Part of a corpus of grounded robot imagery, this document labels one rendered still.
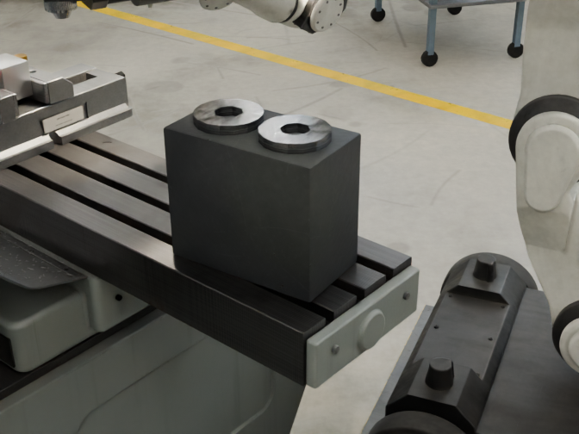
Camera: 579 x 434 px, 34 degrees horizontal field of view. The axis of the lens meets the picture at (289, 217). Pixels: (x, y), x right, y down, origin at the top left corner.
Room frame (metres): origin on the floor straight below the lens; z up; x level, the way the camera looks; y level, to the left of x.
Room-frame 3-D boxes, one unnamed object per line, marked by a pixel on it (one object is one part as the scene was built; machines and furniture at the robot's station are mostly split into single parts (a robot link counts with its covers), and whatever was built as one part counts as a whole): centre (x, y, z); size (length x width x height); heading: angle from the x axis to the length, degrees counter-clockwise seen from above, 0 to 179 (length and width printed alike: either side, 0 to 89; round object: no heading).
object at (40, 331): (1.36, 0.33, 0.80); 0.50 x 0.35 x 0.12; 139
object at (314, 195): (1.08, 0.03, 1.04); 0.22 x 0.12 x 0.20; 56
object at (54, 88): (1.51, 0.43, 1.03); 0.12 x 0.06 x 0.04; 51
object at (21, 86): (1.47, 0.46, 1.05); 0.06 x 0.05 x 0.06; 51
